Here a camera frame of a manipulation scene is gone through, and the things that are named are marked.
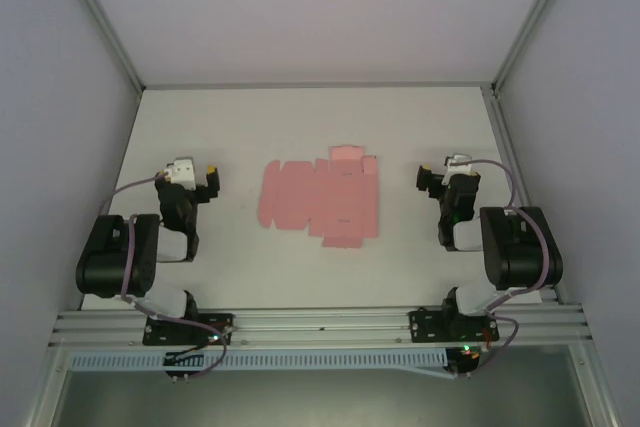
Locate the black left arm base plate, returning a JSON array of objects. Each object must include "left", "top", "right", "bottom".
[{"left": 142, "top": 312, "right": 237, "bottom": 347}]

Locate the black controller board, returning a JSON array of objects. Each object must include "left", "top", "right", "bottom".
[
  {"left": 446, "top": 344, "right": 484, "bottom": 380},
  {"left": 163, "top": 349, "right": 207, "bottom": 385}
]

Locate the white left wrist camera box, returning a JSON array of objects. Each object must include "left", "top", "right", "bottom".
[{"left": 163, "top": 156, "right": 198, "bottom": 191}]

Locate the aluminium mounting rail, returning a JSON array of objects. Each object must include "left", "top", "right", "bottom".
[{"left": 49, "top": 300, "right": 594, "bottom": 349}]

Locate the pink paper box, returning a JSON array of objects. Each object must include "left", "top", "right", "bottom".
[{"left": 257, "top": 144, "right": 380, "bottom": 250}]

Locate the aluminium lower frame bar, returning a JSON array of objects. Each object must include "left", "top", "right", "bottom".
[
  {"left": 569, "top": 344, "right": 624, "bottom": 427},
  {"left": 19, "top": 344, "right": 69, "bottom": 427}
]

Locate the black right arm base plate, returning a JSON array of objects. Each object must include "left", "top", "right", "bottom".
[{"left": 408, "top": 308, "right": 501, "bottom": 344}]

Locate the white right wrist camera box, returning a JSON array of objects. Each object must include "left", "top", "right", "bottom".
[{"left": 444, "top": 152, "right": 476, "bottom": 179}]

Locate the black left controller board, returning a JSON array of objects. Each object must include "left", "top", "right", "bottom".
[{"left": 163, "top": 349, "right": 207, "bottom": 385}]

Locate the white slotted cable duct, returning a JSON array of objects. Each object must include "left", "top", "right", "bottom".
[{"left": 68, "top": 350, "right": 452, "bottom": 382}]

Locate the aluminium frame post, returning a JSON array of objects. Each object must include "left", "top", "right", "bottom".
[
  {"left": 52, "top": 0, "right": 147, "bottom": 95},
  {"left": 491, "top": 0, "right": 585, "bottom": 94}
]

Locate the black right controller board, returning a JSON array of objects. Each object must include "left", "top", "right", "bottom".
[{"left": 446, "top": 344, "right": 484, "bottom": 380}]

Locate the aluminium frame crossbar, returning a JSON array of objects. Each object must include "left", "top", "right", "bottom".
[{"left": 140, "top": 80, "right": 497, "bottom": 94}]

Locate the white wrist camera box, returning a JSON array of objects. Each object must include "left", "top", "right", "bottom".
[
  {"left": 163, "top": 156, "right": 198, "bottom": 191},
  {"left": 444, "top": 152, "right": 476, "bottom": 179}
]

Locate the aluminium table side rail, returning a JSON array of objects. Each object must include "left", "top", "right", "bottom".
[{"left": 480, "top": 86, "right": 564, "bottom": 305}]

